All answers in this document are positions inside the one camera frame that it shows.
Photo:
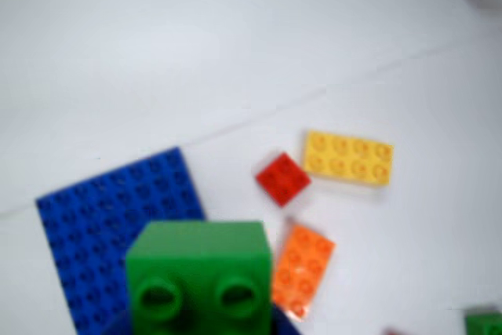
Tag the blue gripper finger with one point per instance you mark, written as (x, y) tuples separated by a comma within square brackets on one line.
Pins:
[(117, 327), (284, 325)]

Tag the green 2x4 block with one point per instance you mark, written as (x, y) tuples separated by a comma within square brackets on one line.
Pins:
[(196, 256)]

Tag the orange 2x4 block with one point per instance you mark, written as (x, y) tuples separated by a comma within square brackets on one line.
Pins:
[(302, 272)]

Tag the red 2x2 block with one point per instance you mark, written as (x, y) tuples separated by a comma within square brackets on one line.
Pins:
[(283, 179)]

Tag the yellow 2x4 block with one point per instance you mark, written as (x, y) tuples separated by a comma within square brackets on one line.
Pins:
[(349, 159)]

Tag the green 2x2 block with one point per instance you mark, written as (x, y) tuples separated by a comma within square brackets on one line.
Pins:
[(486, 323)]

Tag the white paper table cover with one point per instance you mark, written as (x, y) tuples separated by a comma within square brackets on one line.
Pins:
[(196, 37), (392, 233)]

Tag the blue 8x8 base plate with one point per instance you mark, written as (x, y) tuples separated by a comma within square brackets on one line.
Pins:
[(98, 233)]

